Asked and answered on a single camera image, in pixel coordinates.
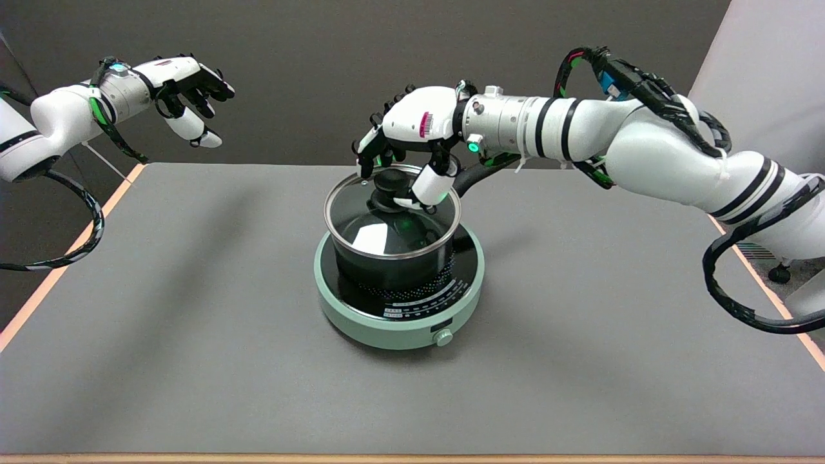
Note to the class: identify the green round induction cooker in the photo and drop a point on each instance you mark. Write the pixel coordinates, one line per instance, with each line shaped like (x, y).
(387, 332)

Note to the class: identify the glass pot lid black knob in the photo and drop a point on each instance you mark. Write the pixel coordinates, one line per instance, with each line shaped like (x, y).
(358, 209)

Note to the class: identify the grey table mat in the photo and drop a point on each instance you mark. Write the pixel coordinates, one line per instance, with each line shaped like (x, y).
(193, 335)

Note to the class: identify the black caster wheel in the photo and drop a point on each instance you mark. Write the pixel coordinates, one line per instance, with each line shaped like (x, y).
(779, 272)

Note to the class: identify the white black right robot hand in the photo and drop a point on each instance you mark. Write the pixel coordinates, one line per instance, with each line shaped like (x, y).
(419, 109)

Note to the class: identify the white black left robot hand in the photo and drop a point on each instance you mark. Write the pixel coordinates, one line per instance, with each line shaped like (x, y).
(184, 71)

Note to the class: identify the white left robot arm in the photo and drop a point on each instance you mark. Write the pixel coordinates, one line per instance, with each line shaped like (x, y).
(58, 116)

